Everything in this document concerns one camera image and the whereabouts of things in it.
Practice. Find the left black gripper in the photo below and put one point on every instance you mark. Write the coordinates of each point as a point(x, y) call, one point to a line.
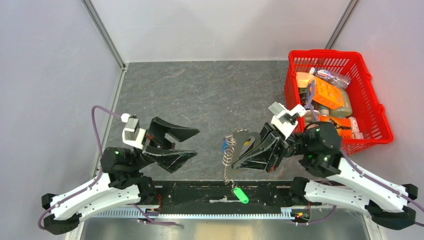
point(159, 147)

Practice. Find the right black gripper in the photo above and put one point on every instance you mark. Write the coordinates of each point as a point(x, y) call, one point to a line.
point(265, 152)

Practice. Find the leopard print wrist strap keyring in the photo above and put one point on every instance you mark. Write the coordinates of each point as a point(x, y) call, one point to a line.
point(234, 150)

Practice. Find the blue capped key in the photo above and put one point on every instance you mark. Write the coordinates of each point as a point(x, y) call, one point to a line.
point(224, 145)

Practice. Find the green capped key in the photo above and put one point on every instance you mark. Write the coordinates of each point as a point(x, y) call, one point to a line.
point(241, 195)

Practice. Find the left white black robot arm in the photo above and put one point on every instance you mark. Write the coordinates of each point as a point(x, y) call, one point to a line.
point(120, 180)

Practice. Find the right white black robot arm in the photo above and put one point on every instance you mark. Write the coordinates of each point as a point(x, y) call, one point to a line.
point(319, 149)

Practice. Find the dark green bottle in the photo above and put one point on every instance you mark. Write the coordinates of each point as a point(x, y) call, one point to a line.
point(303, 93)

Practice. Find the yellow sponge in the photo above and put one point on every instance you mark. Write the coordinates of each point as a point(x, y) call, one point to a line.
point(303, 79)

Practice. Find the orange carton box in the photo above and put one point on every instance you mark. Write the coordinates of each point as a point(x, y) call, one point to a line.
point(327, 94)

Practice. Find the orange razor package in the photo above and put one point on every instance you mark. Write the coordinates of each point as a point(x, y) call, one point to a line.
point(342, 125)

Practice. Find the beige soap pouch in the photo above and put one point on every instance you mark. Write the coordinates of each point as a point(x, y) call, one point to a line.
point(343, 111)

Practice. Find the pink white packet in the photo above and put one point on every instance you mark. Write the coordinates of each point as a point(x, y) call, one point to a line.
point(356, 133)

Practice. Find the clear plastic bottle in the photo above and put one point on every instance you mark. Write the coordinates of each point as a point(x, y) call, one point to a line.
point(338, 80)

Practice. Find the red plastic basket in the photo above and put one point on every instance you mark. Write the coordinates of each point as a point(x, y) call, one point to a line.
point(367, 110)

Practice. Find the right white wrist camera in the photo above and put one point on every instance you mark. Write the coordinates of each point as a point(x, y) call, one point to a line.
point(286, 120)

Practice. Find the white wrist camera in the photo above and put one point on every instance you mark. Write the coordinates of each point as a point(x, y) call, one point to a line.
point(132, 134)
point(286, 120)

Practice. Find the black mounting base plate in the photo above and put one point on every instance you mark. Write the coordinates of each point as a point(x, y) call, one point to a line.
point(215, 197)

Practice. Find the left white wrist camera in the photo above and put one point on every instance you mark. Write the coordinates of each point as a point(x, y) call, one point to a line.
point(132, 134)

